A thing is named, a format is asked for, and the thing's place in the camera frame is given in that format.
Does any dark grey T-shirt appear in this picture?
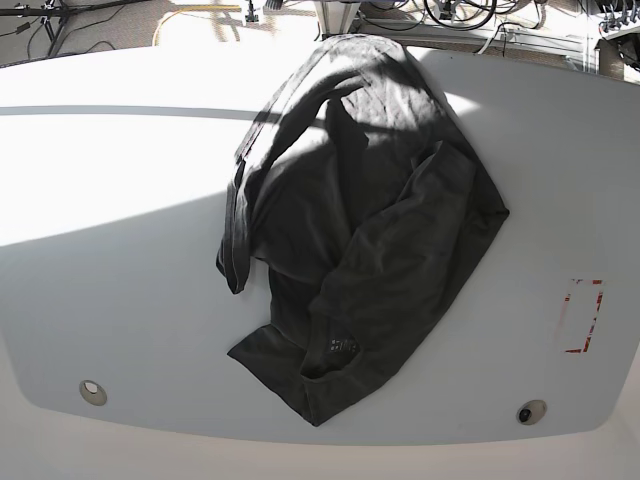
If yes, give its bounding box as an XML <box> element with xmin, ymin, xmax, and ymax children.
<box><xmin>217</xmin><ymin>34</ymin><xmax>509</xmax><ymax>426</ymax></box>

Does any red tape rectangle marking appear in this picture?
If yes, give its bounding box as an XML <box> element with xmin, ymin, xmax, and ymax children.
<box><xmin>556</xmin><ymin>279</ymin><xmax>606</xmax><ymax>354</ymax></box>

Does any right table grommet hole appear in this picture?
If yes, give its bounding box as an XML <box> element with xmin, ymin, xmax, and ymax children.
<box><xmin>516</xmin><ymin>399</ymin><xmax>547</xmax><ymax>426</ymax></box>

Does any table grommet hole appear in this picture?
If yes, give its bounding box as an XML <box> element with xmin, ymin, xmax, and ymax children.
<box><xmin>516</xmin><ymin>399</ymin><xmax>547</xmax><ymax>426</ymax></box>
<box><xmin>79</xmin><ymin>380</ymin><xmax>108</xmax><ymax>407</ymax></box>

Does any left table grommet hole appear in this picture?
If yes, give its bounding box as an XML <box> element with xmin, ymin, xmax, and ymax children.
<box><xmin>79</xmin><ymin>380</ymin><xmax>108</xmax><ymax>407</ymax></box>

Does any black tripod stand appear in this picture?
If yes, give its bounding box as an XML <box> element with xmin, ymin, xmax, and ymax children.
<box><xmin>1</xmin><ymin>0</ymin><xmax>146</xmax><ymax>59</ymax></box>

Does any aluminium frame post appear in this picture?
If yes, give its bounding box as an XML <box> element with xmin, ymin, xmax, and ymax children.
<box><xmin>313</xmin><ymin>1</ymin><xmax>361</xmax><ymax>39</ymax></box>

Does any black cable bundle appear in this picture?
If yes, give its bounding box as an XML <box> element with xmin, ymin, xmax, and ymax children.
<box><xmin>422</xmin><ymin>0</ymin><xmax>551</xmax><ymax>31</ymax></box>

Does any yellow cable on floor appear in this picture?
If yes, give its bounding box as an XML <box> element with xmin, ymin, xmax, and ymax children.
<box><xmin>152</xmin><ymin>4</ymin><xmax>242</xmax><ymax>47</ymax></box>

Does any aluminium rail with cables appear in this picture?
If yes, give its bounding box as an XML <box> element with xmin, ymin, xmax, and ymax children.
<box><xmin>358</xmin><ymin>18</ymin><xmax>600</xmax><ymax>73</ymax></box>

